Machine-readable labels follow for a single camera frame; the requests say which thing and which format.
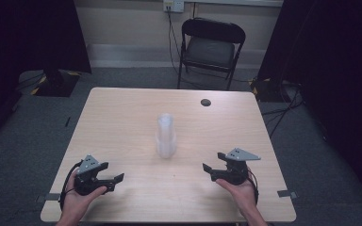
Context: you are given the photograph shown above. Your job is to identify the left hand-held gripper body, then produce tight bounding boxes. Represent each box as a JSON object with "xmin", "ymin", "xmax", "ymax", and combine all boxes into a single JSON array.
[{"xmin": 73, "ymin": 153, "xmax": 118, "ymax": 197}]

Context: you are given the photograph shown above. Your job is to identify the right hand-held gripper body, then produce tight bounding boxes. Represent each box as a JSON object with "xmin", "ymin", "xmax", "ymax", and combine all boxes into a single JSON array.
[{"xmin": 211, "ymin": 147, "xmax": 262, "ymax": 186}]

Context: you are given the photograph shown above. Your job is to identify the stack of clear plastic cups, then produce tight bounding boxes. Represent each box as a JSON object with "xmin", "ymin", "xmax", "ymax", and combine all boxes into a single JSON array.
[{"xmin": 155, "ymin": 112, "xmax": 178, "ymax": 159}]

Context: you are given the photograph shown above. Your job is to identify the person's left hand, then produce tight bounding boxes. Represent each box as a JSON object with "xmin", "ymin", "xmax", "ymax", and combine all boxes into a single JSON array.
[{"xmin": 61, "ymin": 170, "xmax": 107, "ymax": 220}]

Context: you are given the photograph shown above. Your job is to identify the person's right hand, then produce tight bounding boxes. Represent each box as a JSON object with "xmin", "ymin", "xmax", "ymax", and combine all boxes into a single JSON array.
[{"xmin": 215, "ymin": 168, "xmax": 260, "ymax": 217}]

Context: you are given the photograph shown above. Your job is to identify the grey tape strip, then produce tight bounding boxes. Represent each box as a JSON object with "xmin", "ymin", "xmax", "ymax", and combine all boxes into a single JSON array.
[
  {"xmin": 35, "ymin": 192, "xmax": 61, "ymax": 203},
  {"xmin": 276, "ymin": 188, "xmax": 298, "ymax": 200}
]

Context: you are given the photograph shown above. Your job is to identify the black stand base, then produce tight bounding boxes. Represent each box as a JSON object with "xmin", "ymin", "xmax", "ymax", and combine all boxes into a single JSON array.
[
  {"xmin": 30, "ymin": 70, "xmax": 82, "ymax": 98},
  {"xmin": 250, "ymin": 77, "xmax": 285, "ymax": 104}
]

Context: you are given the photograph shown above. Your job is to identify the black folding chair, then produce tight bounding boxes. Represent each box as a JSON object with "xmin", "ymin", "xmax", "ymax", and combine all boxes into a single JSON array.
[{"xmin": 176, "ymin": 17, "xmax": 247, "ymax": 91}]

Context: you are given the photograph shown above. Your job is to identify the dark curtain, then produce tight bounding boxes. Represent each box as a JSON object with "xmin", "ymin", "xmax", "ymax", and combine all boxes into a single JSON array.
[
  {"xmin": 256, "ymin": 0, "xmax": 362, "ymax": 208},
  {"xmin": 0, "ymin": 0, "xmax": 92, "ymax": 152}
]

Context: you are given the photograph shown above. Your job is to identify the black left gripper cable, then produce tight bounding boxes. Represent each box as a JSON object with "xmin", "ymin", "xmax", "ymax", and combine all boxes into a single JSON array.
[{"xmin": 58, "ymin": 159, "xmax": 85, "ymax": 211}]

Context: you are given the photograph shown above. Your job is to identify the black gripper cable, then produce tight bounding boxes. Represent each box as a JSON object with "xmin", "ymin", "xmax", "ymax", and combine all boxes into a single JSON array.
[
  {"xmin": 58, "ymin": 159, "xmax": 85, "ymax": 211},
  {"xmin": 247, "ymin": 170, "xmax": 260, "ymax": 205}
]

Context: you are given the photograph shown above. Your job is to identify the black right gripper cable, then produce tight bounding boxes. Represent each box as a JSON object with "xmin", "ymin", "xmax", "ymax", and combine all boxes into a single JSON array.
[{"xmin": 247, "ymin": 170, "xmax": 260, "ymax": 205}]

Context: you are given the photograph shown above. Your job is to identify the black floor cables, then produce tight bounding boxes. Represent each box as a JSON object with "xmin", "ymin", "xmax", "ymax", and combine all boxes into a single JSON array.
[{"xmin": 260, "ymin": 80, "xmax": 306, "ymax": 139}]

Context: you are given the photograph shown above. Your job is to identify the black power cable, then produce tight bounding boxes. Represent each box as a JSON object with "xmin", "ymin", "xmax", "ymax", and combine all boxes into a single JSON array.
[{"xmin": 167, "ymin": 6, "xmax": 183, "ymax": 76}]

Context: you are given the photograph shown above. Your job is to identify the white wall socket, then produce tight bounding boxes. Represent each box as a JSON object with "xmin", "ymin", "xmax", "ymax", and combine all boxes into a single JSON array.
[{"xmin": 162, "ymin": 0, "xmax": 186, "ymax": 14}]

